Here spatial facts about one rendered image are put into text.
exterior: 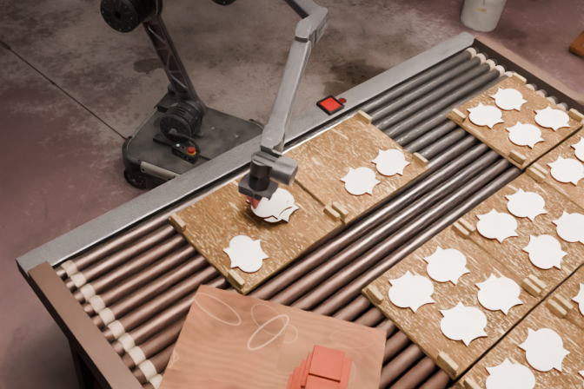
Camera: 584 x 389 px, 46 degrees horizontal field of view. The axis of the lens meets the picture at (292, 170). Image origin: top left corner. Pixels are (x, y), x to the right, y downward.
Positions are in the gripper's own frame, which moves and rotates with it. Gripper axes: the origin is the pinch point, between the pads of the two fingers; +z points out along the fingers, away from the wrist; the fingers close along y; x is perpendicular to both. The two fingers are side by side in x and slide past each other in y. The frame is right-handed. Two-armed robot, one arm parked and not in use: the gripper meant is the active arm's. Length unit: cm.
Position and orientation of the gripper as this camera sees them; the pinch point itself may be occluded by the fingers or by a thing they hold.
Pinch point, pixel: (255, 205)
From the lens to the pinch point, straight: 200.5
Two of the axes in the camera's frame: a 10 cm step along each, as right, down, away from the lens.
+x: -4.0, 6.1, -6.8
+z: -1.2, 7.0, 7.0
